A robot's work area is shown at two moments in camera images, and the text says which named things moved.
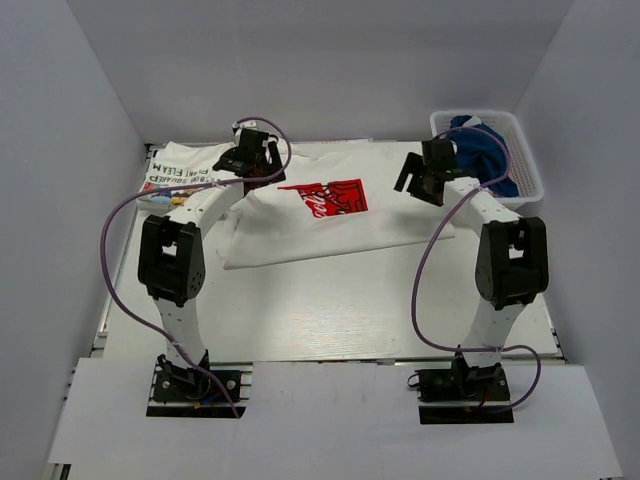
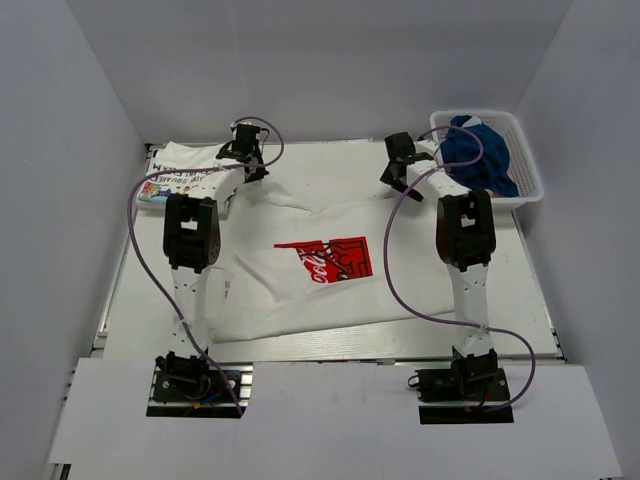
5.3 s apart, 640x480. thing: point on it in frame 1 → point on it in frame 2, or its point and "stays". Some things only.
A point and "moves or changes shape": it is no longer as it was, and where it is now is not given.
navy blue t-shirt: [483, 155] stays
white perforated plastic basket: [522, 166] stays
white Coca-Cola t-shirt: [332, 199] moves or changes shape
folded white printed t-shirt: [181, 164] stays
